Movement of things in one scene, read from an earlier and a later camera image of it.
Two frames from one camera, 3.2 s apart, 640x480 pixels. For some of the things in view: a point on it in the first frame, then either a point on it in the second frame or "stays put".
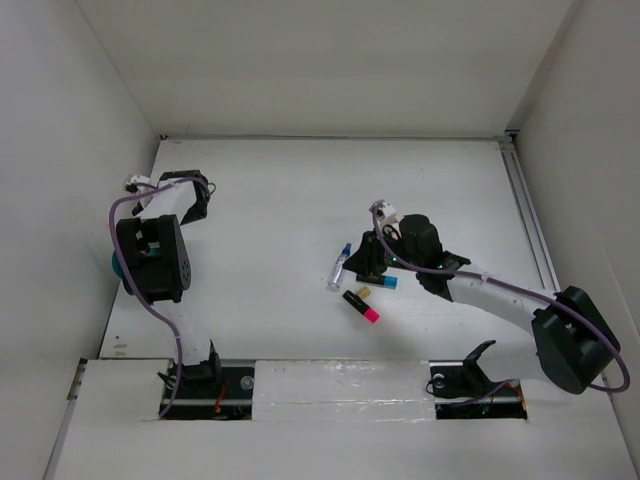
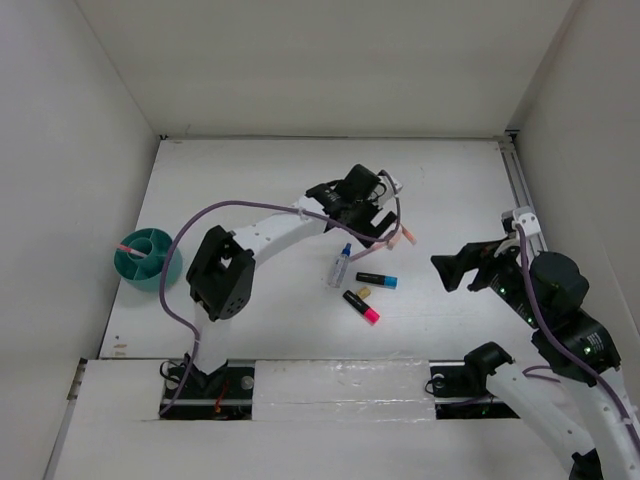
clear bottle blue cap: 334,280 stays put
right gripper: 366,260 -> 481,254
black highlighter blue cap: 387,281 stays put
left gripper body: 194,214 -> 365,212
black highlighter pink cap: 369,312 stays put
